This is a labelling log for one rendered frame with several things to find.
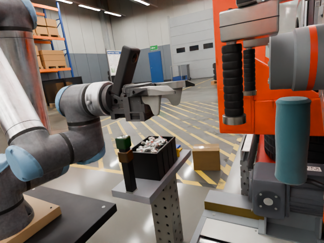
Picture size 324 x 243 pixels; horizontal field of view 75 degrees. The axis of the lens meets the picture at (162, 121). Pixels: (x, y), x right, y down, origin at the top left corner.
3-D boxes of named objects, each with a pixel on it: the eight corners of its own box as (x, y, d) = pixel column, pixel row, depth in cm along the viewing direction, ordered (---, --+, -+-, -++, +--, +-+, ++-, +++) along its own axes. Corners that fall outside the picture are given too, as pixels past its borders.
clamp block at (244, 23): (279, 33, 33) (279, -6, 31) (220, 42, 37) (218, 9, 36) (278, 35, 37) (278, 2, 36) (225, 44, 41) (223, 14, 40)
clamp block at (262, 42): (276, 43, 62) (276, 24, 60) (242, 48, 66) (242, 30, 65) (275, 44, 66) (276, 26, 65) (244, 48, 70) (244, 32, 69)
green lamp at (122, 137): (125, 150, 71) (123, 139, 70) (116, 149, 72) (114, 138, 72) (132, 145, 74) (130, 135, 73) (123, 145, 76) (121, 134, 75)
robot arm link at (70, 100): (82, 115, 67) (75, 83, 65) (112, 114, 61) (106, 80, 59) (56, 123, 59) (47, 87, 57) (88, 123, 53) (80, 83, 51)
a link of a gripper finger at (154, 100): (178, 116, 41) (152, 112, 48) (174, 85, 39) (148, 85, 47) (165, 120, 39) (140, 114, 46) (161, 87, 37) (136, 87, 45)
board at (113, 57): (117, 95, 893) (109, 47, 846) (109, 96, 916) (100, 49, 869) (137, 90, 1021) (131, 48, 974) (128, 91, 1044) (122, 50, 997)
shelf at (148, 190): (150, 205, 73) (149, 197, 72) (112, 196, 81) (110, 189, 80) (191, 155, 109) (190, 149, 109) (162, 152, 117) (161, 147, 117)
